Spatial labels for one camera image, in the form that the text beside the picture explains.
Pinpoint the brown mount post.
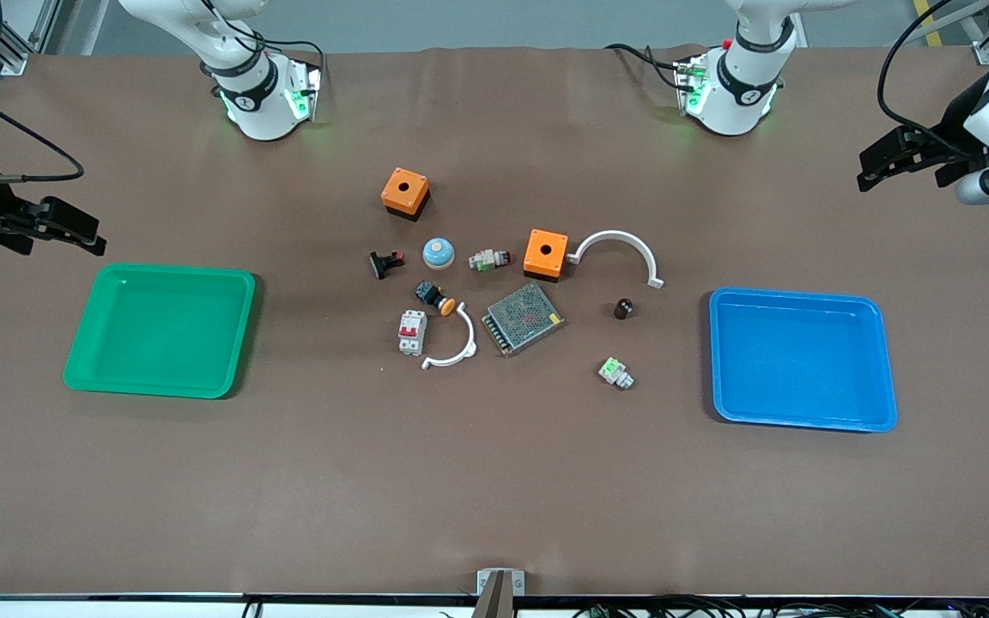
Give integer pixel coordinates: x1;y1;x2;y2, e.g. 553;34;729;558
470;573;517;618

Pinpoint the grey metal mounting bracket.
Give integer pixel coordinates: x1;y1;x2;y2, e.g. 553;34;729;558
476;568;526;597

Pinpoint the black right base cable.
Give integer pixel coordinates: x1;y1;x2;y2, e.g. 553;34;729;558
264;40;326;75

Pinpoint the brown table cover mat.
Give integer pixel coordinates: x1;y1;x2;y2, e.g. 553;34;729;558
0;45;989;598

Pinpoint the blue plastic tray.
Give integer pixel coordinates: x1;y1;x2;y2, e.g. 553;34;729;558
708;288;899;433

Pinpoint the black base cable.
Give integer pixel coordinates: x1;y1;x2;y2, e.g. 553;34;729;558
264;40;326;75
604;42;687;92

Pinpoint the green plastic tray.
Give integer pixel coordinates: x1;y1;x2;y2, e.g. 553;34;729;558
63;264;257;400

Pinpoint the orange mushroom emergency button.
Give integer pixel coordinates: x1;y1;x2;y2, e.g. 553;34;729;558
414;281;458;317

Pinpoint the black left base cable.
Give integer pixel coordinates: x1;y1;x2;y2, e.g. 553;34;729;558
604;42;687;92

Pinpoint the perforated metal power supply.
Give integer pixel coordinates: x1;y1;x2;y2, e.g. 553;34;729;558
482;283;565;358

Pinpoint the white table edge rail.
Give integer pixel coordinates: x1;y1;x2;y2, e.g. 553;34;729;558
0;597;989;618

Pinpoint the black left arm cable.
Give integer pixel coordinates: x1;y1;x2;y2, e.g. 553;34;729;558
878;0;978;156

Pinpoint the green grey small connector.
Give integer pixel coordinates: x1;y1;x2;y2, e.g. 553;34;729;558
598;356;636;391

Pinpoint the orange button box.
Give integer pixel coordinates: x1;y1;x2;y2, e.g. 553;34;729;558
523;228;570;282
380;167;431;222

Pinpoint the large white curved bracket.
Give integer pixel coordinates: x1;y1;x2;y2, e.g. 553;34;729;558
567;230;665;289

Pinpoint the white circuit breaker red switch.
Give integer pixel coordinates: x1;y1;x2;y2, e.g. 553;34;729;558
398;310;428;356

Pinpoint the small white curved bracket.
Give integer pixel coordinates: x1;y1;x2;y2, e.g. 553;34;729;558
422;302;479;371

